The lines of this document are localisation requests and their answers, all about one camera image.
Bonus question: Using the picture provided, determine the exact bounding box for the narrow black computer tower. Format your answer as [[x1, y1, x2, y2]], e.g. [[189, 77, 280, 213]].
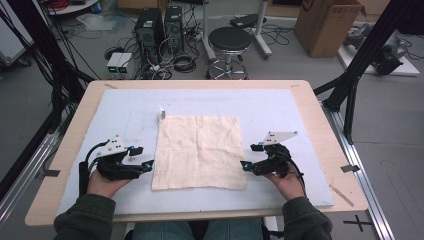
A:
[[164, 5, 185, 54]]

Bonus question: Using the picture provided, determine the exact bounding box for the grey and black machine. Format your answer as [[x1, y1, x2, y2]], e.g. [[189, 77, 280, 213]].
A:
[[344, 23, 413, 76]]

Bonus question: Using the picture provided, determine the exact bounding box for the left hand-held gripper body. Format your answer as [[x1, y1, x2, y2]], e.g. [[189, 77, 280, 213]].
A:
[[95, 134, 145, 182]]

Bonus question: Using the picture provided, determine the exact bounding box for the person's right leg in jeans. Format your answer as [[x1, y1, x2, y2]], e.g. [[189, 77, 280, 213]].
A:
[[204, 218, 264, 240]]

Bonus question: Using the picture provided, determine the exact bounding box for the black round stool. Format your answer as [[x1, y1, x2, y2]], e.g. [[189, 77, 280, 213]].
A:
[[205, 26, 253, 80]]

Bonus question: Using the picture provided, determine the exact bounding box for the person's left hand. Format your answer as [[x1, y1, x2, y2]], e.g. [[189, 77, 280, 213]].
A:
[[87, 169, 133, 199]]

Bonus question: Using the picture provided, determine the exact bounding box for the wide black computer tower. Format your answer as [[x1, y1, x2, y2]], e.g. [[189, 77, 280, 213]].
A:
[[134, 8, 166, 64]]

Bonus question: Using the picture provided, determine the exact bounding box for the person's left leg in jeans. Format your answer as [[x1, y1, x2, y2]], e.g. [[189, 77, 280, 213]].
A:
[[132, 220, 193, 240]]

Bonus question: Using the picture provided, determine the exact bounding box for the white stand leg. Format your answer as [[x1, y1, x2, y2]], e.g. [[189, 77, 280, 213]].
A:
[[254, 0, 273, 60], [201, 0, 218, 63]]

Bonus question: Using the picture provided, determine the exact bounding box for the person's right hand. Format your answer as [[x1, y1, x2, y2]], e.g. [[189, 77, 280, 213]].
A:
[[264, 166, 306, 202]]

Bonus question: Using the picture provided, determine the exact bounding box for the black tape cross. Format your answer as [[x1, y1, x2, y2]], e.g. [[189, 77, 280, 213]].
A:
[[343, 214, 373, 233]]

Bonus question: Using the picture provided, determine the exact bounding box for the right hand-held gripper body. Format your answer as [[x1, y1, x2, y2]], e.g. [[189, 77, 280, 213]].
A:
[[251, 130, 299, 179]]

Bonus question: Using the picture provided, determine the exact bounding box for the cream cloth with animal print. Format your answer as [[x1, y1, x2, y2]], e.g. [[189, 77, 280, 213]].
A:
[[151, 105, 248, 192]]

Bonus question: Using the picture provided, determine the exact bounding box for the white power supply unit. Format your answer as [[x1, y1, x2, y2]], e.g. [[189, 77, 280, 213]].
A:
[[116, 52, 133, 75], [106, 52, 124, 75]]

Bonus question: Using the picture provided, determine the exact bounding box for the aluminium rail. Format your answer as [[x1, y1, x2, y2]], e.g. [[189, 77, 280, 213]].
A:
[[0, 133, 61, 228], [321, 101, 396, 240]]

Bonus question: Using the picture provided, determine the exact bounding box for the person's leg in jeans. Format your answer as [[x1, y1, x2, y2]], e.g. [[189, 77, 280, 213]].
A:
[[132, 220, 193, 240], [204, 218, 264, 240]]

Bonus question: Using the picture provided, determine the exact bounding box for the right hand-held gripper black cable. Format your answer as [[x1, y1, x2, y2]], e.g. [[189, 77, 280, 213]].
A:
[[286, 156, 307, 198]]

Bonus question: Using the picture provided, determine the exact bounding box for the white foam board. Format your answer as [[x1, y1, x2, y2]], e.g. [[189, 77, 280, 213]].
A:
[[55, 88, 335, 218]]

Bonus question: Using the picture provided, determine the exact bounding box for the coil of black cables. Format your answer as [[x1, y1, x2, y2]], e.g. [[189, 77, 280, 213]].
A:
[[173, 51, 198, 74]]

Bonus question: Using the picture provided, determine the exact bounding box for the round white table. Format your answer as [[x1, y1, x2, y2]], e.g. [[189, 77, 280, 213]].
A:
[[43, 0, 101, 16]]

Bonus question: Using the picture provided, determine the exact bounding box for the clear plastic bag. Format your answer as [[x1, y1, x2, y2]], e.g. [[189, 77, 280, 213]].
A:
[[76, 13, 118, 32]]

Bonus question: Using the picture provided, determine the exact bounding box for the black metal frame with cables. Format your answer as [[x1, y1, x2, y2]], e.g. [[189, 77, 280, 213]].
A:
[[0, 0, 96, 134]]

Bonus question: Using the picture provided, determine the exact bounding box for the brown cardboard box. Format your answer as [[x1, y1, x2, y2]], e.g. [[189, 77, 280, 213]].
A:
[[293, 0, 367, 59]]

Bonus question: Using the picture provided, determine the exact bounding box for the black metal frame strut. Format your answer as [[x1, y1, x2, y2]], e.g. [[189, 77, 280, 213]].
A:
[[313, 0, 424, 145]]

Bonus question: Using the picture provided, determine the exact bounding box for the left hand-held gripper black cable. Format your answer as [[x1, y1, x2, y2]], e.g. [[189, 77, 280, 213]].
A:
[[78, 139, 111, 198]]

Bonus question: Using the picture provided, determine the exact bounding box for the white base board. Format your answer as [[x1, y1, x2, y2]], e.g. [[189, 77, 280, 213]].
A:
[[338, 31, 421, 77]]

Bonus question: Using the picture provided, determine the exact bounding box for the black flat device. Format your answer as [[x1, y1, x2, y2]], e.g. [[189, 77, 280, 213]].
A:
[[229, 13, 268, 29]]

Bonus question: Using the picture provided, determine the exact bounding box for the hand-held gripper black cable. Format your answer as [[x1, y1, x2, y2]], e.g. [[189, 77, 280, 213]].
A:
[[78, 139, 111, 198], [286, 156, 307, 198]]

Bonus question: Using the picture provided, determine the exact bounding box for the thin wooden stick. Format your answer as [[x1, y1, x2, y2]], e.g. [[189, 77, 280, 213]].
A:
[[329, 184, 355, 208]]

